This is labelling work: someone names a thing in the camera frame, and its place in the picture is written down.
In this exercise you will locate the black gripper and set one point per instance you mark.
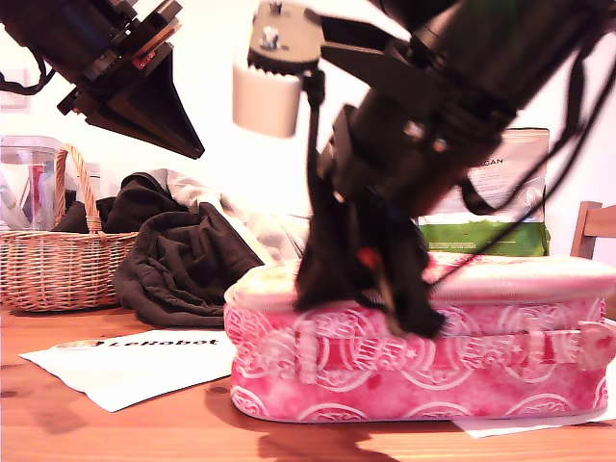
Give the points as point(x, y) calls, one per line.
point(409, 159)
point(120, 38)

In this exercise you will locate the pink printed zip bag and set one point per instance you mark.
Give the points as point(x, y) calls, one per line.
point(433, 385)

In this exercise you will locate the silver green pet food bag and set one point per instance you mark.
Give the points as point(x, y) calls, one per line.
point(510, 240)

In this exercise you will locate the small clear capped bottle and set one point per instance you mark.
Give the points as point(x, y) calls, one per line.
point(95, 175)

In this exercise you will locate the grey beige garment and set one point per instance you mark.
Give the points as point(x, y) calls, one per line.
point(274, 231)

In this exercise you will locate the small dark cloth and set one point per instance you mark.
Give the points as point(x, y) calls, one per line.
point(77, 216)

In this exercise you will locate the clear plastic jug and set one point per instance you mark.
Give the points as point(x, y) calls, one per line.
point(24, 183)

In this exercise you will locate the white printed letter sheet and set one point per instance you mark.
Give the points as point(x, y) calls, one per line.
point(529, 423)

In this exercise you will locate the wooden chair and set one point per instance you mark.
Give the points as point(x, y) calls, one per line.
point(589, 231)

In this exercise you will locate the white LeRobot logo paper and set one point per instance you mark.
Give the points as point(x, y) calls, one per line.
point(135, 370)

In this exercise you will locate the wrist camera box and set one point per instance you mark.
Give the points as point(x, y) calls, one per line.
point(269, 91)

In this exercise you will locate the white wall switch plate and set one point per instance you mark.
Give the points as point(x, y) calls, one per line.
point(12, 98)

